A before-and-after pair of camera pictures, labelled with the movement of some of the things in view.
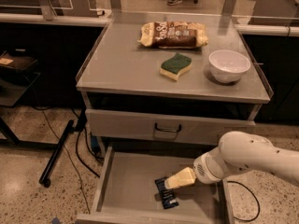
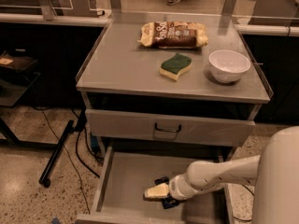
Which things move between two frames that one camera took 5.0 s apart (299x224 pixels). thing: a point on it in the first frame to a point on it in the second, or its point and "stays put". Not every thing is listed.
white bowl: [228, 65] stays put
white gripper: [201, 169] to [177, 187]
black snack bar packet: [167, 196] stays put
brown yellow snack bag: [174, 35] stays put
